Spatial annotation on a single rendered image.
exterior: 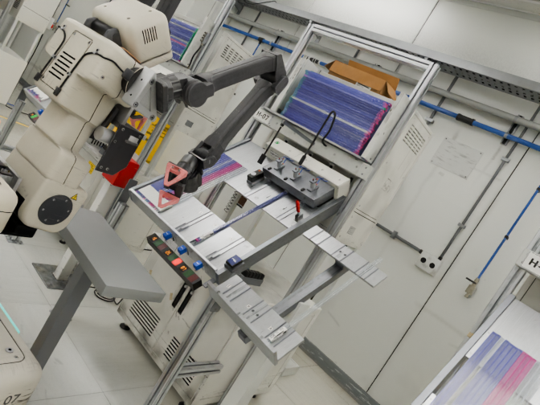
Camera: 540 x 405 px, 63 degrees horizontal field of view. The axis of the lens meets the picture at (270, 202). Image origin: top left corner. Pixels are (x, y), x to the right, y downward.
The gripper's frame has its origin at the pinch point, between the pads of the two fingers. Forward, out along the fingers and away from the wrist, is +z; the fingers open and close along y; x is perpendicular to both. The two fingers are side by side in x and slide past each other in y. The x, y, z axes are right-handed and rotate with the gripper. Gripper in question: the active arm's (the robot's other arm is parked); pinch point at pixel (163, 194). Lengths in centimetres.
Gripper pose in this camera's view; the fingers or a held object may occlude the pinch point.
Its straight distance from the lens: 137.8
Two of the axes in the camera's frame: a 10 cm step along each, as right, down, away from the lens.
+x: -9.0, -4.4, -0.2
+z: -2.8, 6.0, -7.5
